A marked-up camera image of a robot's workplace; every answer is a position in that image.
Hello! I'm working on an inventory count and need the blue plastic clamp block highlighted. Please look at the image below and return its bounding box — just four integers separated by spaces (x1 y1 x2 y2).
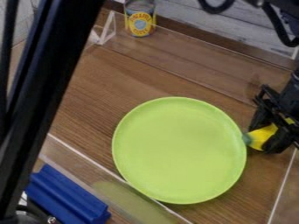
26 164 111 224

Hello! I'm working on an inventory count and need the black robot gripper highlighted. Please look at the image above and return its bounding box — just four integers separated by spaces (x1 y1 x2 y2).
249 85 299 154

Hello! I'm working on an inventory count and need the clear acrylic corner bracket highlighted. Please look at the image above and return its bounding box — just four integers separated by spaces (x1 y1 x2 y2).
89 10 117 46

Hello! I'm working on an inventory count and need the yellow toy banana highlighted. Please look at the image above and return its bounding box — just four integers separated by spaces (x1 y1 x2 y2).
242 116 297 152

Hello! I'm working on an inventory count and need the green round plate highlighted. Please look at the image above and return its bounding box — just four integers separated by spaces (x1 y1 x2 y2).
113 97 247 205

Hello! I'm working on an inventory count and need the yellow labelled tin can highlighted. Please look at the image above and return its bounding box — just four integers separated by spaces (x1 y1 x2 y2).
125 0 157 38

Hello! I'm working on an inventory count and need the clear acrylic barrier wall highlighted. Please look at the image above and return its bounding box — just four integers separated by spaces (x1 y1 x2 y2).
42 10 299 224

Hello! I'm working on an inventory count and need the black looped cable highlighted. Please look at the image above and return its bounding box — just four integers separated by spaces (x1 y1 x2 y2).
197 0 238 15

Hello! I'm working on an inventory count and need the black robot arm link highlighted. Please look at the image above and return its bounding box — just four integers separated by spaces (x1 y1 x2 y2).
0 0 106 224

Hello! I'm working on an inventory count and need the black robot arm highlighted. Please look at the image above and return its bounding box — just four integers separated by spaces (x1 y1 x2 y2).
246 0 299 154

